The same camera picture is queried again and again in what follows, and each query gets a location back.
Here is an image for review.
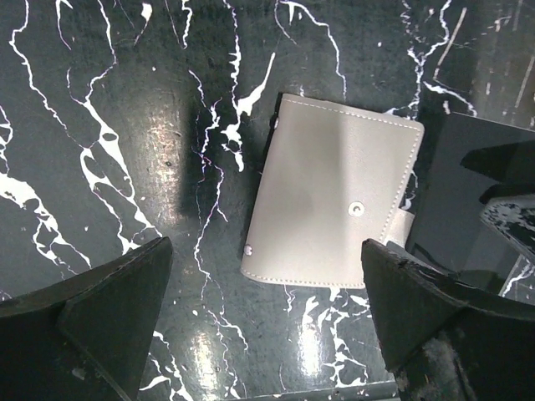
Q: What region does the black credit card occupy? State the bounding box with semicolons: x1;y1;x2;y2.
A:
405;113;534;293

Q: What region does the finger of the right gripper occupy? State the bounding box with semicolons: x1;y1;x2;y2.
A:
461;140;534;261

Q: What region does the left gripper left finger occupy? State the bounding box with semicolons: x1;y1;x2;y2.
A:
1;237;173;400

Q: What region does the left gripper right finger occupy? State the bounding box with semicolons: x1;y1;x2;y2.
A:
361;239;534;400

